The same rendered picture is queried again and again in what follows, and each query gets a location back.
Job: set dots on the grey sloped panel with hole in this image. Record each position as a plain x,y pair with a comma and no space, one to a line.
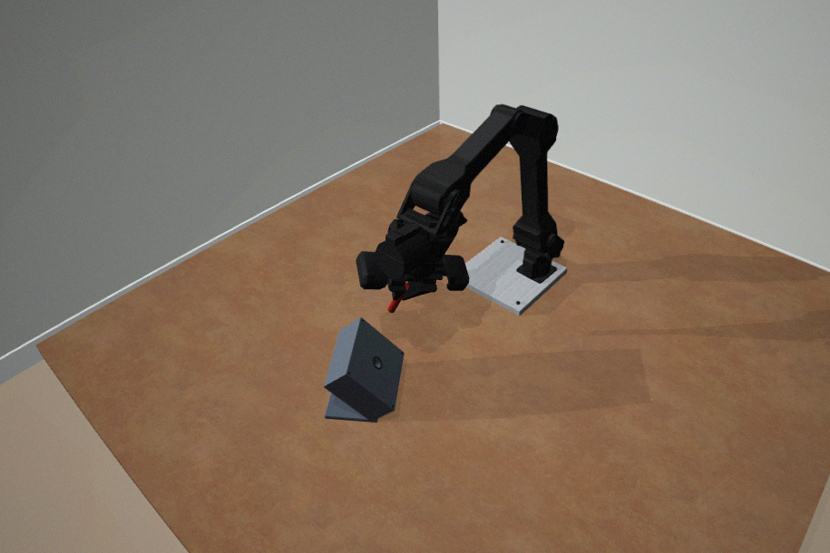
364,374

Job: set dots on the red peg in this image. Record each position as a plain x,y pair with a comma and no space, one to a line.
394,304

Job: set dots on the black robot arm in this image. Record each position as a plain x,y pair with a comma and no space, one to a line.
444,186

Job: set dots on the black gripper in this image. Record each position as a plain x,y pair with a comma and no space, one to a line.
421,280

